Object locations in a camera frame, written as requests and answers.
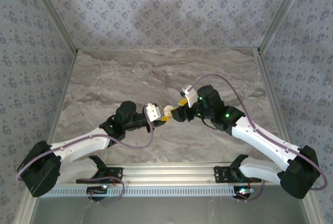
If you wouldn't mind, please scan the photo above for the white earbud charging case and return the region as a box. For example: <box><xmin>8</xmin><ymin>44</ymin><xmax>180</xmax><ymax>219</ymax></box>
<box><xmin>163</xmin><ymin>104</ymin><xmax>175</xmax><ymax>117</ymax></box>

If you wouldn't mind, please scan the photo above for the black controller board with LED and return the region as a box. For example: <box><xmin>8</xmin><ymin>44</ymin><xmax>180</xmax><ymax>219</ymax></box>
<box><xmin>86</xmin><ymin>185</ymin><xmax>109</xmax><ymax>201</ymax></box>
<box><xmin>233</xmin><ymin>186</ymin><xmax>255</xmax><ymax>200</ymax></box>

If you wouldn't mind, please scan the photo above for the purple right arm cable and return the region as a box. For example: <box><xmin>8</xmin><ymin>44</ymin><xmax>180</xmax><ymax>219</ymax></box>
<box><xmin>189</xmin><ymin>74</ymin><xmax>328</xmax><ymax>190</ymax></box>

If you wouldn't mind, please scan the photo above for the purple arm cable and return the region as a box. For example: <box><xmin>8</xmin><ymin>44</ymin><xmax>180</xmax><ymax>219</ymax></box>
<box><xmin>16</xmin><ymin>120</ymin><xmax>154</xmax><ymax>182</ymax></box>
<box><xmin>189</xmin><ymin>74</ymin><xmax>328</xmax><ymax>190</ymax></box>

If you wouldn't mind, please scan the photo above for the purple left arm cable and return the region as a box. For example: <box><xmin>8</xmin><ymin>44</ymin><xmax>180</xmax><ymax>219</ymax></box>
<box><xmin>16</xmin><ymin>120</ymin><xmax>154</xmax><ymax>182</ymax></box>

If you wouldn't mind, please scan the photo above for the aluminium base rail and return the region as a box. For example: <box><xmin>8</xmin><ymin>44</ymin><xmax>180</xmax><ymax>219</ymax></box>
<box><xmin>61</xmin><ymin>163</ymin><xmax>283</xmax><ymax>186</ymax></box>

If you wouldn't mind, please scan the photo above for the aluminium table side rail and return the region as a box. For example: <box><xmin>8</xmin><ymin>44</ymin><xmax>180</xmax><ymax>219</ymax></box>
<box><xmin>256</xmin><ymin>48</ymin><xmax>296</xmax><ymax>157</ymax></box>
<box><xmin>48</xmin><ymin>49</ymin><xmax>79</xmax><ymax>144</ymax></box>

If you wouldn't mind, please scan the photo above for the white slotted cable duct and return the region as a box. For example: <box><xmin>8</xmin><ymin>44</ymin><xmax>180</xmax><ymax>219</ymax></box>
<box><xmin>45</xmin><ymin>186</ymin><xmax>238</xmax><ymax>198</ymax></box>

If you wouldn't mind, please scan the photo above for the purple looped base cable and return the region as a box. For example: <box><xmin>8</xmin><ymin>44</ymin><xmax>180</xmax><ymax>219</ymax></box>
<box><xmin>88</xmin><ymin>175</ymin><xmax>126</xmax><ymax>204</ymax></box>
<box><xmin>235</xmin><ymin>179</ymin><xmax>266</xmax><ymax>203</ymax></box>

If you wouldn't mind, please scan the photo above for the aluminium corner post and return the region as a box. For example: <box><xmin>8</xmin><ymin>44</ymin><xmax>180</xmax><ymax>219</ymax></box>
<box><xmin>25</xmin><ymin>0</ymin><xmax>79</xmax><ymax>55</ymax></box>
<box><xmin>257</xmin><ymin>0</ymin><xmax>311</xmax><ymax>55</ymax></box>

